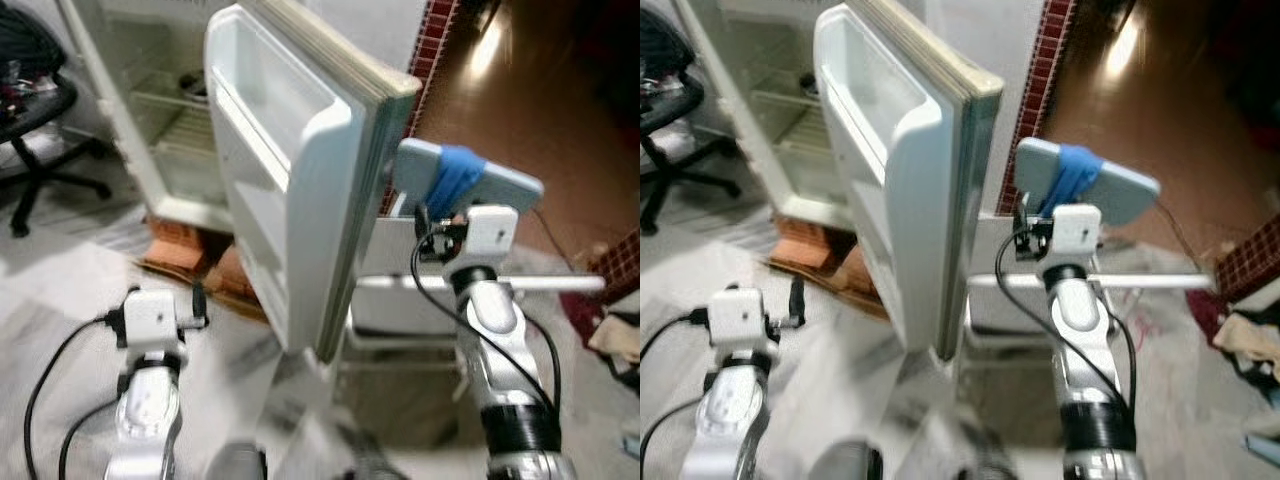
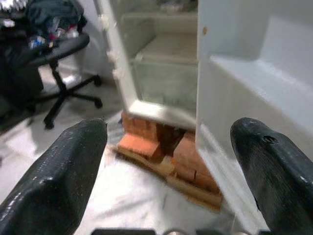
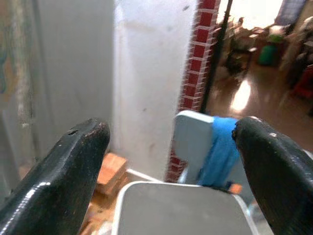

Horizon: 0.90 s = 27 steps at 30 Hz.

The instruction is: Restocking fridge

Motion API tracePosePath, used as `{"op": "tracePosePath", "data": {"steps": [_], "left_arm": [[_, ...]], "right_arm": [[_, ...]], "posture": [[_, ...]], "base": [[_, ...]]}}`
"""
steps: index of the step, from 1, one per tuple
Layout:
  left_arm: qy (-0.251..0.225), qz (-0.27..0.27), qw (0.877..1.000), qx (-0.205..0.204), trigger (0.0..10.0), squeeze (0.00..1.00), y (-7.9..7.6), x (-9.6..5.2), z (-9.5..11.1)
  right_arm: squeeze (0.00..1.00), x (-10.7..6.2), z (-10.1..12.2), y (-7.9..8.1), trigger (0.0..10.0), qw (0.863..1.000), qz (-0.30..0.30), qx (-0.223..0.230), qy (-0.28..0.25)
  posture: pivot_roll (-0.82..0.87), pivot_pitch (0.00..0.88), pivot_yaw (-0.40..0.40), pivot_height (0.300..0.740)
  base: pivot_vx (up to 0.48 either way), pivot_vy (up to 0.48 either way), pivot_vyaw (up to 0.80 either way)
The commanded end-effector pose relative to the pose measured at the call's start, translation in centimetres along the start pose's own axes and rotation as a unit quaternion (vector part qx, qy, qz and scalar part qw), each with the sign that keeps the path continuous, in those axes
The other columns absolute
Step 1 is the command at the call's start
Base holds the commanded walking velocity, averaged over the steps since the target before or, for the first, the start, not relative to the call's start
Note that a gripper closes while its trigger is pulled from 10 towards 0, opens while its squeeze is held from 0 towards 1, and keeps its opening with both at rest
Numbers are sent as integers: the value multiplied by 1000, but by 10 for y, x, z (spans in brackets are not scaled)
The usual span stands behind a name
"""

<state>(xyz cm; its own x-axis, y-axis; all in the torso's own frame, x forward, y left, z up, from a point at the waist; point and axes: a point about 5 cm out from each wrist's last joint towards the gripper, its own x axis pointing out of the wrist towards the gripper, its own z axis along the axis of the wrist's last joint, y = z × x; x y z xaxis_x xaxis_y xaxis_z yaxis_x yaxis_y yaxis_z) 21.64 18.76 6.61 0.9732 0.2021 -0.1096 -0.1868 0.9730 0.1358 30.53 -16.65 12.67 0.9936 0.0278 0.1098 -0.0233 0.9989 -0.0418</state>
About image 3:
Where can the pale blue chair back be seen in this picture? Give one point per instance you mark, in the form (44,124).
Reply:
(192,139)

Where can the stack of orange bricks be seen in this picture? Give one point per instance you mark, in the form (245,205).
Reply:
(111,171)

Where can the black pole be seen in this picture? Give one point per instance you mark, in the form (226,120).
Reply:
(218,49)

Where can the grey square lid white rim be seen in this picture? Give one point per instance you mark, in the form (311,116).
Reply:
(181,210)

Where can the blue cloth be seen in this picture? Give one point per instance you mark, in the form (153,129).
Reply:
(221,151)

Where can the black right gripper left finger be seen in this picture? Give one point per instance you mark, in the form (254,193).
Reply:
(49,186)

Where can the red brick pillar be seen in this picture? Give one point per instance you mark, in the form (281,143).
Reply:
(199,49)

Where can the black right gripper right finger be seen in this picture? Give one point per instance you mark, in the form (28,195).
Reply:
(281,176)

